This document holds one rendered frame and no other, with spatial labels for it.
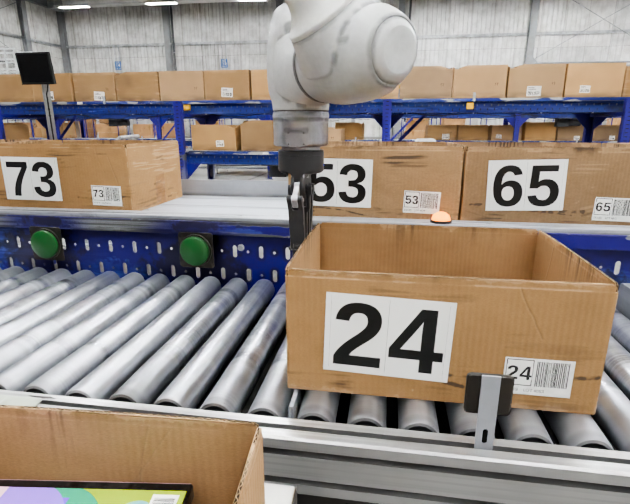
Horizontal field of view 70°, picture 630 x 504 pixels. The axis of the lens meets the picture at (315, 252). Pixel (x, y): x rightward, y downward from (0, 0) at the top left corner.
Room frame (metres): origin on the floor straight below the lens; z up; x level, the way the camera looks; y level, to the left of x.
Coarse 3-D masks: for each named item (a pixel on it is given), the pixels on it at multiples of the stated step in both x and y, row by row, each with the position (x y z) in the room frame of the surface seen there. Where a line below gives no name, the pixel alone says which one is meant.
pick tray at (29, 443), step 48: (0, 432) 0.36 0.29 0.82; (48, 432) 0.35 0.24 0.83; (96, 432) 0.35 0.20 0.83; (144, 432) 0.34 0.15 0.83; (192, 432) 0.34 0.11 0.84; (240, 432) 0.33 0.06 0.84; (96, 480) 0.35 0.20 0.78; (144, 480) 0.34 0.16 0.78; (192, 480) 0.34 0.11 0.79; (240, 480) 0.27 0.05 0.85
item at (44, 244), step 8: (40, 232) 1.08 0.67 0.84; (48, 232) 1.08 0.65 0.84; (32, 240) 1.08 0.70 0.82; (40, 240) 1.08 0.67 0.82; (48, 240) 1.07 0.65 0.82; (56, 240) 1.08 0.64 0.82; (32, 248) 1.08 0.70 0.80; (40, 248) 1.08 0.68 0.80; (48, 248) 1.07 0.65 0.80; (56, 248) 1.08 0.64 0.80; (40, 256) 1.08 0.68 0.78; (48, 256) 1.08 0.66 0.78
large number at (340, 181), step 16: (336, 160) 1.04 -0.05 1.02; (352, 160) 1.03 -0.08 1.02; (368, 160) 1.03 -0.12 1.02; (320, 176) 1.04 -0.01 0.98; (336, 176) 1.04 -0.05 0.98; (352, 176) 1.03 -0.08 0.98; (368, 176) 1.03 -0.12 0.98; (320, 192) 1.04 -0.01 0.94; (336, 192) 1.04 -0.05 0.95; (352, 192) 1.03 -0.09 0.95; (368, 192) 1.03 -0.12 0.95
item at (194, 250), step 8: (184, 240) 1.02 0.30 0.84; (192, 240) 1.02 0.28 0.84; (200, 240) 1.02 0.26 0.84; (184, 248) 1.02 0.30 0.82; (192, 248) 1.01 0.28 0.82; (200, 248) 1.01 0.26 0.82; (208, 248) 1.02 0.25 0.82; (184, 256) 1.02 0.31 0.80; (192, 256) 1.01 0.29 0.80; (200, 256) 1.01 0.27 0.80; (208, 256) 1.02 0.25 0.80; (192, 264) 1.02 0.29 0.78; (200, 264) 1.02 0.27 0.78
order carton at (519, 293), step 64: (320, 256) 0.83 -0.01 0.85; (384, 256) 0.81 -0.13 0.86; (448, 256) 0.79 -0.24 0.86; (512, 256) 0.77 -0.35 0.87; (576, 256) 0.61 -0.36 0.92; (320, 320) 0.54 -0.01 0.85; (512, 320) 0.50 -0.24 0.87; (576, 320) 0.49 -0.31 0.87; (320, 384) 0.54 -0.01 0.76; (384, 384) 0.52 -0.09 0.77; (448, 384) 0.51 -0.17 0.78; (576, 384) 0.49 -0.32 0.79
